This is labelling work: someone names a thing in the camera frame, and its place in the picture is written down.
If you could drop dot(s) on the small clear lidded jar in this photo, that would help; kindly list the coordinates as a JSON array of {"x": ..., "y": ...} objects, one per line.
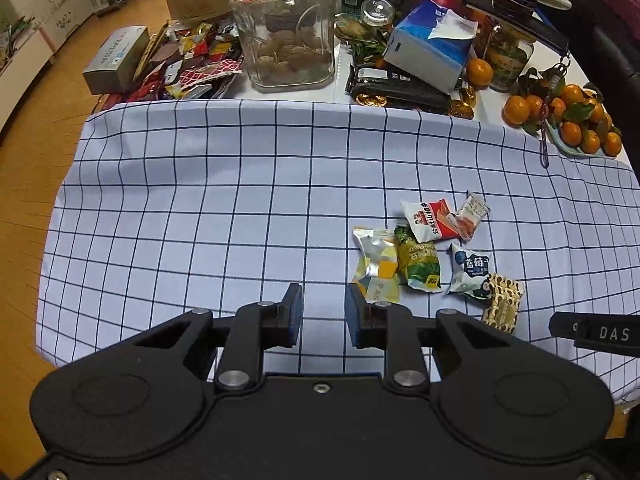
[{"x": 377, "y": 12}]

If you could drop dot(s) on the gold foil chocolate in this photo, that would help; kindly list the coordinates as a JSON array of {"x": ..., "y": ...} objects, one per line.
[
  {"x": 372, "y": 100},
  {"x": 468, "y": 95},
  {"x": 459, "y": 111}
]

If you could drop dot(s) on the pile of colourful snack wrappers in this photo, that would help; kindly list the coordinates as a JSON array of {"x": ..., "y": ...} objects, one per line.
[{"x": 195, "y": 70}]

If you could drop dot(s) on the single tangerine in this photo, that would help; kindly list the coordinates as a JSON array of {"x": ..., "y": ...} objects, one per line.
[{"x": 479, "y": 72}]

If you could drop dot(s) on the white low cabinet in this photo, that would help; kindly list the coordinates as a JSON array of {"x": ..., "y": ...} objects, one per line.
[{"x": 22, "y": 75}]

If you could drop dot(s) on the blue white snack packet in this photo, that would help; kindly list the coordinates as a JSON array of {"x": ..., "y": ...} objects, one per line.
[{"x": 470, "y": 270}]

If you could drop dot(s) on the grey cardboard box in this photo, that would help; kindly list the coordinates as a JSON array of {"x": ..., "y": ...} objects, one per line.
[{"x": 115, "y": 60}]

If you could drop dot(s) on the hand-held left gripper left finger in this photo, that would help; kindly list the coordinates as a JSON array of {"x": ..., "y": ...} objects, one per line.
[{"x": 292, "y": 316}]

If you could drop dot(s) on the green pea snack packet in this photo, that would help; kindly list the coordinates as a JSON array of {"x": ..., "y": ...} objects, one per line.
[{"x": 417, "y": 262}]

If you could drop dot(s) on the black sofa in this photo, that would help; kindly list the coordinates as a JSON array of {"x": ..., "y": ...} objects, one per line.
[{"x": 620, "y": 55}]

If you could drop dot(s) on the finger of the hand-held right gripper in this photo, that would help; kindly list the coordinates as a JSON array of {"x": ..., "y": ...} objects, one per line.
[{"x": 565, "y": 326}]

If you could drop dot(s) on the pale green plate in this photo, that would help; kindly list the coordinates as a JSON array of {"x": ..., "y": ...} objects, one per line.
[{"x": 565, "y": 147}]

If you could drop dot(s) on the black pouch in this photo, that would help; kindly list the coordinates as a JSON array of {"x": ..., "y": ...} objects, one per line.
[{"x": 400, "y": 87}]

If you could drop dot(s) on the brown gold patterned snack packet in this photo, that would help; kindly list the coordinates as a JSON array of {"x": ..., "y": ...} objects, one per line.
[{"x": 502, "y": 305}]

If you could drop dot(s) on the blue white tissue box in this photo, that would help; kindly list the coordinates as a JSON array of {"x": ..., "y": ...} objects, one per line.
[{"x": 425, "y": 50}]

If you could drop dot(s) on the blue checked tablecloth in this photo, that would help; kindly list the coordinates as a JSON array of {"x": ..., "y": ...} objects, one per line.
[{"x": 200, "y": 210}]

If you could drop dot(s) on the small red white snack packet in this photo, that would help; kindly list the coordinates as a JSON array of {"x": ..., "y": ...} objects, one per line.
[{"x": 470, "y": 215}]

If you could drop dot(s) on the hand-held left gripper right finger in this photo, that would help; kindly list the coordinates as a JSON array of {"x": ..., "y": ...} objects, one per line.
[{"x": 353, "y": 316}]

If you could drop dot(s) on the pile of tangerines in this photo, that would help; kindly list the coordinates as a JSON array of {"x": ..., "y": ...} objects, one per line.
[{"x": 570, "y": 110}]

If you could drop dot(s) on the large glass jar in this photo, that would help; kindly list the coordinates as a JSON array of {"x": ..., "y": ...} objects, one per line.
[{"x": 282, "y": 20}]

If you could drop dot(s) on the yellow white snack packet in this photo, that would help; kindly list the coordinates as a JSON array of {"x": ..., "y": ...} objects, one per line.
[{"x": 375, "y": 260}]

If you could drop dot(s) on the small glass jar yellow label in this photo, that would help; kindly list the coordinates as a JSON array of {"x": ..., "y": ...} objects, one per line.
[{"x": 510, "y": 62}]

